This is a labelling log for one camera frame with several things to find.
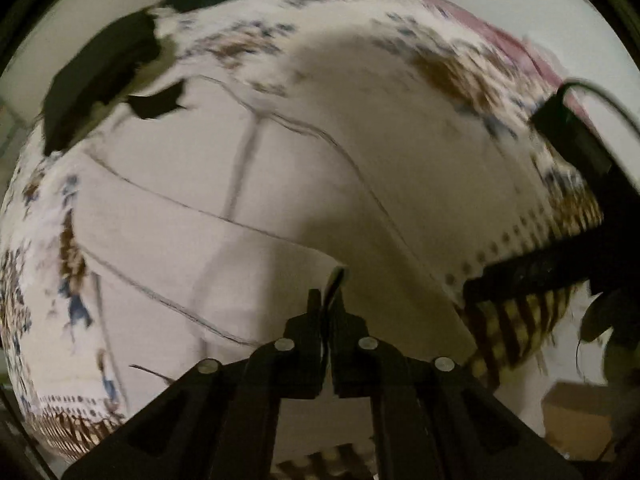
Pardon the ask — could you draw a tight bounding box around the beige long sleeve shirt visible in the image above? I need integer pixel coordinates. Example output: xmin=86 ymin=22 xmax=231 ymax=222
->
xmin=74 ymin=71 xmax=478 ymax=411

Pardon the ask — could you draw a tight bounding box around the brown cardboard box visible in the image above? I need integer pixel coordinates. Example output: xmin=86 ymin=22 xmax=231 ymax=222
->
xmin=541 ymin=382 xmax=613 ymax=460

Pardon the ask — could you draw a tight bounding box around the pink checked bed sheet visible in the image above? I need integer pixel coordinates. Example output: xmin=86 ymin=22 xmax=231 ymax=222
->
xmin=421 ymin=0 xmax=568 ymax=122

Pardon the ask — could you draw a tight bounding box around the floral bed quilt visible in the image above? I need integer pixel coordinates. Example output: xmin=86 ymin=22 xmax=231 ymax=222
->
xmin=1 ymin=0 xmax=602 ymax=461

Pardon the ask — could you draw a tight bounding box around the folded black garment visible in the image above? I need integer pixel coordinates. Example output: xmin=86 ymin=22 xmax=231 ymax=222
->
xmin=42 ymin=10 xmax=160 ymax=156

